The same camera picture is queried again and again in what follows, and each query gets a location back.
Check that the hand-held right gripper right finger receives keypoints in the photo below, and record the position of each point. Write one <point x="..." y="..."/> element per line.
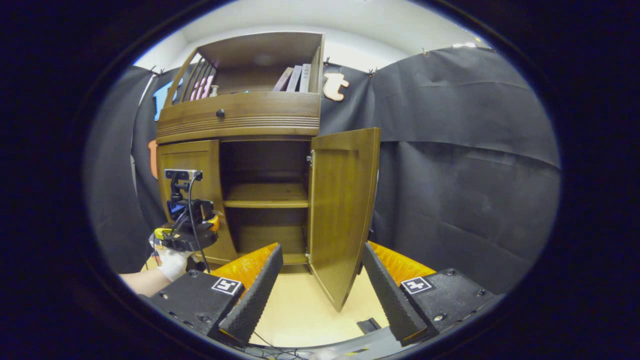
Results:
<point x="390" y="300"/>

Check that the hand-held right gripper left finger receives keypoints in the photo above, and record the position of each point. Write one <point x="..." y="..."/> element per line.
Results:
<point x="255" y="300"/>

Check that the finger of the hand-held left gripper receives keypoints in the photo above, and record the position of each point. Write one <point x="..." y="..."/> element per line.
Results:
<point x="214" y="223"/>

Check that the wooden shoe cabinet door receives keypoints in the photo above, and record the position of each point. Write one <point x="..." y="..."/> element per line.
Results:
<point x="340" y="210"/>
<point x="192" y="157"/>

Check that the wooden double-door shoe cabinet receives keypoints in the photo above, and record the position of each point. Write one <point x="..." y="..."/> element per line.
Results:
<point x="260" y="50"/>

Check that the wooden inner cabinet shelf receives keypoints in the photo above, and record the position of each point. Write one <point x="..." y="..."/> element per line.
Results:
<point x="265" y="195"/>

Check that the small black block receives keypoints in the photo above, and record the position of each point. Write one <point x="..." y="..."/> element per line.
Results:
<point x="369" y="325"/>

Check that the wooden drawer with black knob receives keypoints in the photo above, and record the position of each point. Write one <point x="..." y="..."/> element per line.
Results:
<point x="270" y="107"/>

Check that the clear pump bottle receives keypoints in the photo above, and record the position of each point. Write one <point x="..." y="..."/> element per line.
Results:
<point x="213" y="91"/>

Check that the black backdrop cloth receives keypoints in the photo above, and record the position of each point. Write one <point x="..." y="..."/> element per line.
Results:
<point x="450" y="150"/>

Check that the pale grey book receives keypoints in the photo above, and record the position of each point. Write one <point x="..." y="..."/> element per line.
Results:
<point x="294" y="79"/>

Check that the small ceiling light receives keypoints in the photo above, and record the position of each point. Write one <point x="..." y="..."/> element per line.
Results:
<point x="464" y="45"/>

